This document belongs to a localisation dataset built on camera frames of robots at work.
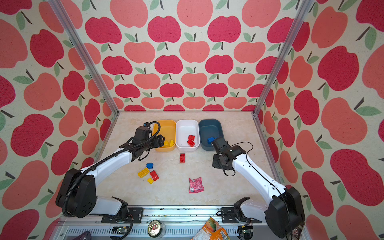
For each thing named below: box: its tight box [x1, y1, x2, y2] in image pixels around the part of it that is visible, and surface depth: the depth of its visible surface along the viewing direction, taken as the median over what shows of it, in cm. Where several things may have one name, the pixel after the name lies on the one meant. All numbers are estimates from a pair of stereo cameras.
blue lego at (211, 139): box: [207, 136, 219, 144], surface depth 103 cm
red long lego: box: [179, 153, 186, 163], surface depth 95 cm
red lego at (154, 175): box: [149, 170, 160, 182], surface depth 88 cm
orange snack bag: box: [190, 216, 231, 240], surface depth 69 cm
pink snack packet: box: [188, 176, 205, 194], surface depth 84 cm
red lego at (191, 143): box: [187, 140, 195, 147], surface depth 103 cm
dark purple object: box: [72, 231, 92, 240], surface depth 67 cm
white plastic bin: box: [175, 119, 200, 151], surface depth 107 cm
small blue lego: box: [145, 162, 154, 169], surface depth 95 cm
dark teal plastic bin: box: [198, 119, 225, 151], surface depth 110 cm
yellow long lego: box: [137, 167, 150, 178], surface depth 89 cm
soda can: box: [147, 219, 164, 239], surface depth 63 cm
